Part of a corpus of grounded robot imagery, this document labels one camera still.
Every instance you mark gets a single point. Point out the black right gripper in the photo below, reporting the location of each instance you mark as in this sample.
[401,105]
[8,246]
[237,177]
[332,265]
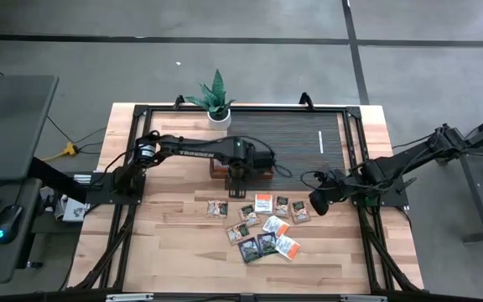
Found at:
[329,186]

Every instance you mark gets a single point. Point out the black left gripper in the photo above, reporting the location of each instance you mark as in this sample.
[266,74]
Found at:
[239,161]

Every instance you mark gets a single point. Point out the brown vanilla cinnamon tea bag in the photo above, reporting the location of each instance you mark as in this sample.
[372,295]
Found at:
[282,206]
[300,211]
[237,233]
[217,209]
[250,215]

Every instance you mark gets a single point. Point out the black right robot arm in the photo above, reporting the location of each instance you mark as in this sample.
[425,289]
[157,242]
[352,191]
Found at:
[413,157]

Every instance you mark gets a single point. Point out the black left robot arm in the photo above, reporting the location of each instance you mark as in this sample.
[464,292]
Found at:
[195,153]

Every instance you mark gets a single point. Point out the wooden three-compartment tea box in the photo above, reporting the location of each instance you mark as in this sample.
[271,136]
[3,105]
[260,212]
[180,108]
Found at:
[216,170]

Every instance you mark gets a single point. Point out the white stick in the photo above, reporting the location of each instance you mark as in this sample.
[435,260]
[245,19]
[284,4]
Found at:
[320,142]

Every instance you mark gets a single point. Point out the grey woven placemat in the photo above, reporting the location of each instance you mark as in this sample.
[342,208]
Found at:
[300,126]

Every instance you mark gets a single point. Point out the white plant pot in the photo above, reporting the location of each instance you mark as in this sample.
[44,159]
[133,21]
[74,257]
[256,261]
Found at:
[219,122]

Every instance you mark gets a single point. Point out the green snake plant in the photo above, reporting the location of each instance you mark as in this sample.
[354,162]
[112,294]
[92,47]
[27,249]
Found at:
[214,98]

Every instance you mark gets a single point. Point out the black desk stand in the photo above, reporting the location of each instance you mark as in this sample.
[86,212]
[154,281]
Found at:
[474,197]

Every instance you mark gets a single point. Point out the white box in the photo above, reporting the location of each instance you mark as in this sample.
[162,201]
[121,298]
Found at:
[74,211]

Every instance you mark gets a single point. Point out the yellow power plug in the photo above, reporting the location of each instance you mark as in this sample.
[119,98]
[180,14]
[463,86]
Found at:
[70,149]

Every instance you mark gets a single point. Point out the black computer mouse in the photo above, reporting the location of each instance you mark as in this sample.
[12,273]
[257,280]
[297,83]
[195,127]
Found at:
[8,222]

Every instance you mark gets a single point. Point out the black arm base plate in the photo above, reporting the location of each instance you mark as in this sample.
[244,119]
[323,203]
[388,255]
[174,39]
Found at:
[396,197]
[99,193]

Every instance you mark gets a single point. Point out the silver metal bracket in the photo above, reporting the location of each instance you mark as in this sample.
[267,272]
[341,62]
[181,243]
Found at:
[363,298]
[128,297]

